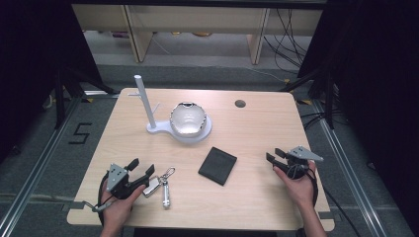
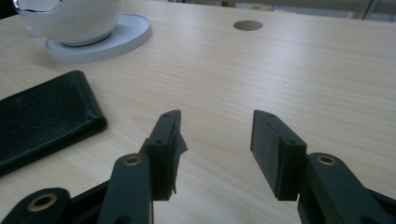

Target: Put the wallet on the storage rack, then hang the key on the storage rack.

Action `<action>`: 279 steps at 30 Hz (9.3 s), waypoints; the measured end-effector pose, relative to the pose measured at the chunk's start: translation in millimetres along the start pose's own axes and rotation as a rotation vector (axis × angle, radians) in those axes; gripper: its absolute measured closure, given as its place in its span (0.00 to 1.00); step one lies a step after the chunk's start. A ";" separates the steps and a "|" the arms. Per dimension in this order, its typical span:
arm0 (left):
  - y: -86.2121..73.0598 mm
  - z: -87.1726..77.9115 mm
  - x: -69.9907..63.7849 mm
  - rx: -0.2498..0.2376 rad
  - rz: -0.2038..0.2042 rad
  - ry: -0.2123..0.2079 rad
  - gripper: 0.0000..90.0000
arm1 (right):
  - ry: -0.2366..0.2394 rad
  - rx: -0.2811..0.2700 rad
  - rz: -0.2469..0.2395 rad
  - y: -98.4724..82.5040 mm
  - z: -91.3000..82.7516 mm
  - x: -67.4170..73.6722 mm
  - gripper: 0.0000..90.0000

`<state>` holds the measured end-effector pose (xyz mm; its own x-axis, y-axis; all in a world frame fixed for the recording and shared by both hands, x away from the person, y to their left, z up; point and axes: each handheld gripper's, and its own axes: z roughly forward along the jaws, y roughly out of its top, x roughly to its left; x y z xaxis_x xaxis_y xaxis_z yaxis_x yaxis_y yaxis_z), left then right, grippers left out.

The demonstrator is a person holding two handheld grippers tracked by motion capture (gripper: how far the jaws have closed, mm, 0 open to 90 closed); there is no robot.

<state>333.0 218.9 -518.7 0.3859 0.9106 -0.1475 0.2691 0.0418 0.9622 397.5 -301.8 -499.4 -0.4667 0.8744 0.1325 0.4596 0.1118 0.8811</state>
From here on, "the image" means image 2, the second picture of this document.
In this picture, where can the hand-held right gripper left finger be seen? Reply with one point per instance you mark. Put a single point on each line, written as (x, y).
(162, 155)

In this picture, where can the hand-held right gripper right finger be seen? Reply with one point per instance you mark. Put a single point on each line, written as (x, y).
(274, 155)

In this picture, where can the dark green leather wallet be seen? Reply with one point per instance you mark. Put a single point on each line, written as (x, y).
(43, 119)

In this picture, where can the white round saucer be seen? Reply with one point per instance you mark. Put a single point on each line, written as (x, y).
(124, 35)

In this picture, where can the white round bowl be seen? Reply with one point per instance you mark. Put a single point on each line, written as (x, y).
(70, 18)

